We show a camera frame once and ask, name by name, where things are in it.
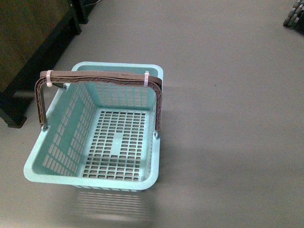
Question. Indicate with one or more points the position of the dark wooden furniture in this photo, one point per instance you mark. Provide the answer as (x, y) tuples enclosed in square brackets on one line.
[(28, 30)]

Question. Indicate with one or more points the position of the white zip tie left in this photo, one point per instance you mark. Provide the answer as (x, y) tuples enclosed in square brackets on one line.
[(48, 78)]

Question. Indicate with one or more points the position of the dark object top right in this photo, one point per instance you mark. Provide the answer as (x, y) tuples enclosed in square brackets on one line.
[(295, 14)]

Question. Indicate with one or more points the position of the light blue plastic basket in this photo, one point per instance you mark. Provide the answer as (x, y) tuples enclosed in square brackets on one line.
[(98, 135)]

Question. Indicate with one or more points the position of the brown basket handle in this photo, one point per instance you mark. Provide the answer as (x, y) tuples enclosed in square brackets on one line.
[(121, 79)]

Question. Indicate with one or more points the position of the white zip tie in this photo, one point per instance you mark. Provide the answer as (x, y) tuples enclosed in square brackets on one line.
[(146, 79), (48, 78)]

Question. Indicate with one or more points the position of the white zip tie right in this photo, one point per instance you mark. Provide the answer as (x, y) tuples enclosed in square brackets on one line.
[(146, 79)]

